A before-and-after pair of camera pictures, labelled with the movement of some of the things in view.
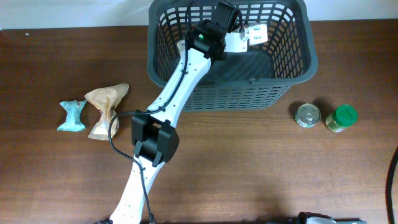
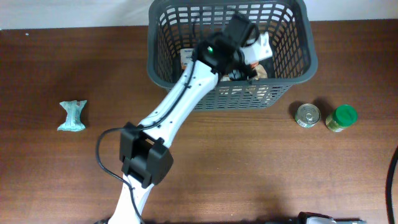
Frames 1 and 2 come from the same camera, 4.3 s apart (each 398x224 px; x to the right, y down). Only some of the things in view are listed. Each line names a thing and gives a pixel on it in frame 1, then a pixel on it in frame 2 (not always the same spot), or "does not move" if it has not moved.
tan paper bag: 106,99 → 262,73
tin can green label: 307,115 does not move
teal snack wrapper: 73,122 does not move
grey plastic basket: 261,78 does not move
